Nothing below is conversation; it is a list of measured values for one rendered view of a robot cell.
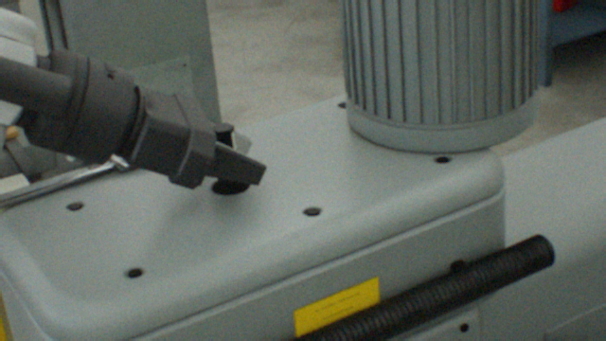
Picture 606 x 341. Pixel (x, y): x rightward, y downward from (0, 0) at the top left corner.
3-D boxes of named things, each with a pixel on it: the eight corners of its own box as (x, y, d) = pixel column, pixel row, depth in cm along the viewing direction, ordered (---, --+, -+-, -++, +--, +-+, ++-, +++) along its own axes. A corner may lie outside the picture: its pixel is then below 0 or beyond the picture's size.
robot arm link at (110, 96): (164, 163, 104) (47, 127, 100) (201, 75, 102) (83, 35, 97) (187, 222, 94) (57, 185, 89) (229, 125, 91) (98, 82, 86)
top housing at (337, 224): (94, 488, 88) (57, 333, 81) (4, 340, 109) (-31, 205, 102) (524, 295, 108) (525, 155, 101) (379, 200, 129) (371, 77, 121)
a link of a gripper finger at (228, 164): (254, 188, 98) (193, 170, 96) (268, 157, 97) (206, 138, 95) (258, 195, 97) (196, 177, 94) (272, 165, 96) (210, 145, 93)
